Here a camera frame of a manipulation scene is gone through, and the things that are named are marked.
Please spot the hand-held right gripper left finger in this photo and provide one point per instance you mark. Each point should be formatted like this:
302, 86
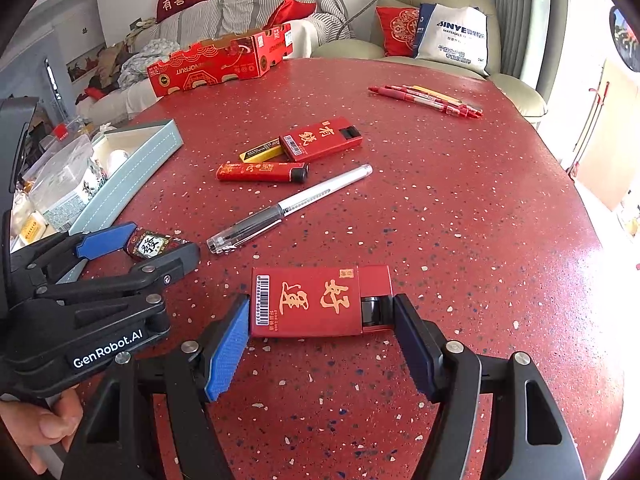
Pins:
227, 355

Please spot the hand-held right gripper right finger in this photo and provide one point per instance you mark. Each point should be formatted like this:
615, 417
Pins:
415, 350

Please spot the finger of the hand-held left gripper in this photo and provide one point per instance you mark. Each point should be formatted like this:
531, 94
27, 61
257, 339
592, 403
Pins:
150, 275
102, 242

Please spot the dark ornate case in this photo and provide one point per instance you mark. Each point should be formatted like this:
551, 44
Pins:
150, 246

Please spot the clear plastic box cartoon label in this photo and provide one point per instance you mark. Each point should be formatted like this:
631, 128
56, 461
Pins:
65, 185

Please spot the shallow white tray box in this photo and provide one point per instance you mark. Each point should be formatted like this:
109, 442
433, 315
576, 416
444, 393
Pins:
135, 160

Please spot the wide red case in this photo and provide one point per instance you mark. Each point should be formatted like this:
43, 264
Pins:
310, 302

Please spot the slim red lighter black cap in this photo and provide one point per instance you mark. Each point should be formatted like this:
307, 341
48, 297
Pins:
255, 172

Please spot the yellow blade box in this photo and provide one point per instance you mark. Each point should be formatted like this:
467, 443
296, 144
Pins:
257, 152

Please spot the clear white gel pen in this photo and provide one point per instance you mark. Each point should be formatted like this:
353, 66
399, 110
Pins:
300, 197

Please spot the narrow red case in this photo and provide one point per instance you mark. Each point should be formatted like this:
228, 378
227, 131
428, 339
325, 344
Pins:
320, 140

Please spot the person's left hand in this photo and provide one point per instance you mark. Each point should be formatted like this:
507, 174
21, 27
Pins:
45, 425

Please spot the clear bag red tag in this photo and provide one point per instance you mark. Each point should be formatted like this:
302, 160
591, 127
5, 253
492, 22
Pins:
62, 132

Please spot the pile of dark clothes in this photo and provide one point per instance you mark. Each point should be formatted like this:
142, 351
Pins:
107, 70

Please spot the landscape painting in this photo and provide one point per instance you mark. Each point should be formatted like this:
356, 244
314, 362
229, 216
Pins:
86, 69

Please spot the grey blue crumpled cloth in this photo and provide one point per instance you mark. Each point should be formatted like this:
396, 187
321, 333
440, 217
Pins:
147, 62

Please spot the red cardboard fruit box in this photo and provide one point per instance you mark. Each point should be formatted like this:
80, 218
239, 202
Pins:
215, 65

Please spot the yellow pen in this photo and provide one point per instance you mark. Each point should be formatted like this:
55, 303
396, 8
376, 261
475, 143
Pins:
440, 95

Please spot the grey striped sofa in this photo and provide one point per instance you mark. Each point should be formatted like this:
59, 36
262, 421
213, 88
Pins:
240, 5

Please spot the pale green armchair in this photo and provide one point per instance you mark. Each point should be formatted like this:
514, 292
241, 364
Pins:
515, 90

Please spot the wooden board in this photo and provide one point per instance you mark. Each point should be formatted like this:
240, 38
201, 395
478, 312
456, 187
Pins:
615, 135

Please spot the plain red cushion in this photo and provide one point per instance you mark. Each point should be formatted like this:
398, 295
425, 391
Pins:
290, 12

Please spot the white blue tote bag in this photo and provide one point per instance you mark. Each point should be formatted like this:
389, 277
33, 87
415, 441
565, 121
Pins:
455, 37

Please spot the red patterned cushion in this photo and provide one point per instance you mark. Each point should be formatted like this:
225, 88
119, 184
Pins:
397, 32

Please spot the grey vertical radiator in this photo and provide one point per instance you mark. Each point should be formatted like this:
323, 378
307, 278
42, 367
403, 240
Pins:
530, 20

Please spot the round black wall decoration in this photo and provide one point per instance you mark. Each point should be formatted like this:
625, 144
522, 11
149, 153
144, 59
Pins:
627, 40

